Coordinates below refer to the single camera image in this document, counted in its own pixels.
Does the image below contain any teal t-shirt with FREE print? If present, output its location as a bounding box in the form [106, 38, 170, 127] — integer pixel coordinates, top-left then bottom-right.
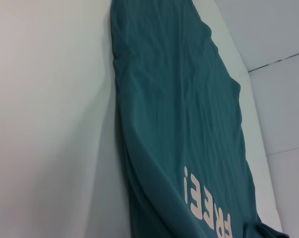
[110, 0, 289, 238]

